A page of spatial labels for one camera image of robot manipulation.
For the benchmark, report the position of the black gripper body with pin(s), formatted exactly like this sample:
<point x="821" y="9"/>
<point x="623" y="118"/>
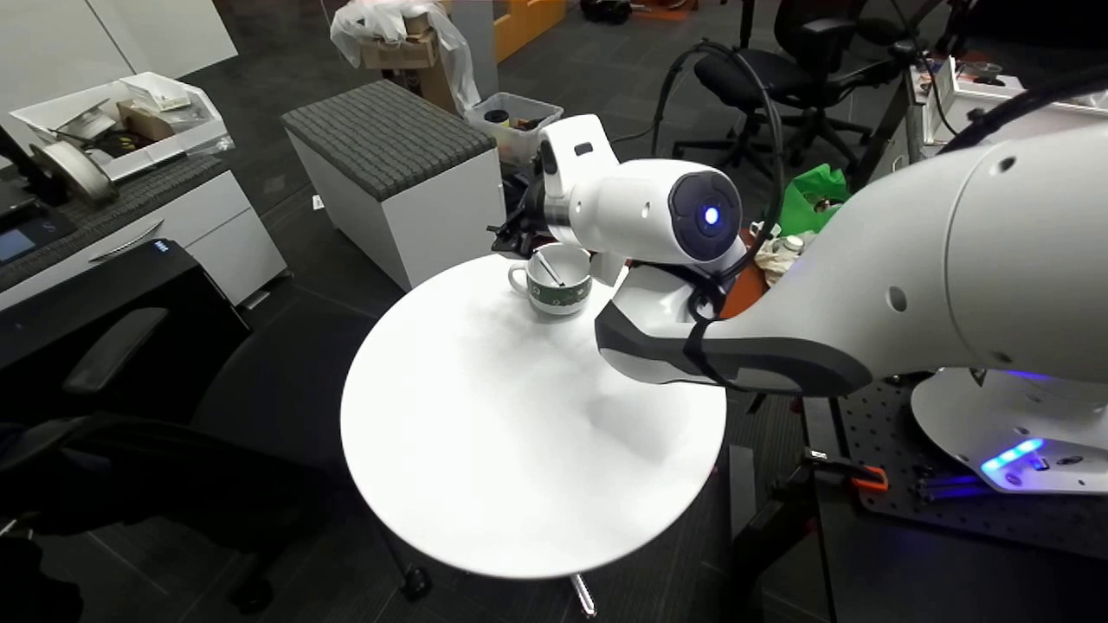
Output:
<point x="525" y="212"/>

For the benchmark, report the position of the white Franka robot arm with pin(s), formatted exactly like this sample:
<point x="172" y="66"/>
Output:
<point x="980" y="265"/>

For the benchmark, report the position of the white mug cup green band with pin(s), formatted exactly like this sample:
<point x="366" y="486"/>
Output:
<point x="560" y="300"/>

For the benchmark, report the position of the clear plastic bin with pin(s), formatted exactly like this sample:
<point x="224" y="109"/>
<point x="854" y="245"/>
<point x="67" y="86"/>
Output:
<point x="521" y="115"/>

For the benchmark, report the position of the grey perforated box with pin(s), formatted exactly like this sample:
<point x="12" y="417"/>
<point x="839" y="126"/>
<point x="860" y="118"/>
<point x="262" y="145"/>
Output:
<point x="391" y="194"/>

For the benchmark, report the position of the orange cabinet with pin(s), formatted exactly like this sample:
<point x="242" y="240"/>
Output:
<point x="525" y="21"/>

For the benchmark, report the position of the orange floor mat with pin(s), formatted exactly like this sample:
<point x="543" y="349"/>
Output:
<point x="745" y="294"/>

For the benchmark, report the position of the white plastic bag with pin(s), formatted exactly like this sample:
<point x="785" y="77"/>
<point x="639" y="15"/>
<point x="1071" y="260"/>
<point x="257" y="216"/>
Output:
<point x="383" y="21"/>

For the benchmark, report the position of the green object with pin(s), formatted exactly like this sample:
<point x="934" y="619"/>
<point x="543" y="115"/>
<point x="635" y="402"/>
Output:
<point x="816" y="193"/>

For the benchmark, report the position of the white desk with drawers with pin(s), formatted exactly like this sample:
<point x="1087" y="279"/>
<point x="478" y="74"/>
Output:
<point x="219" y="231"/>

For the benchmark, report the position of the black swivel chair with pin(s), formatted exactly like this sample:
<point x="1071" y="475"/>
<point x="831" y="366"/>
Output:
<point x="796" y="70"/>

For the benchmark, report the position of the white box with clutter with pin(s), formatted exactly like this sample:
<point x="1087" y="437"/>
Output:
<point x="173" y="145"/>

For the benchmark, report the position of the orange black clamp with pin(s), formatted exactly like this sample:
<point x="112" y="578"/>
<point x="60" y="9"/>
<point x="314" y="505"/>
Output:
<point x="860" y="473"/>

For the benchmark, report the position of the black office chair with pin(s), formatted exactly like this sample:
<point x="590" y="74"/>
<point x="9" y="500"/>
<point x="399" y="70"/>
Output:
<point x="139" y="437"/>

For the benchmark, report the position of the tape roll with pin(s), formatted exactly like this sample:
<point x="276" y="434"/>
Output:
<point x="75" y="171"/>

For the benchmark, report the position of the white parts container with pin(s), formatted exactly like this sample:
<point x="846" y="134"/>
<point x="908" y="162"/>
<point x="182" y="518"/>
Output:
<point x="980" y="92"/>

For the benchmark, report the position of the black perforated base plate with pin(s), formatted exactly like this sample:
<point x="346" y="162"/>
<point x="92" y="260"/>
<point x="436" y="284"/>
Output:
<point x="900" y="521"/>

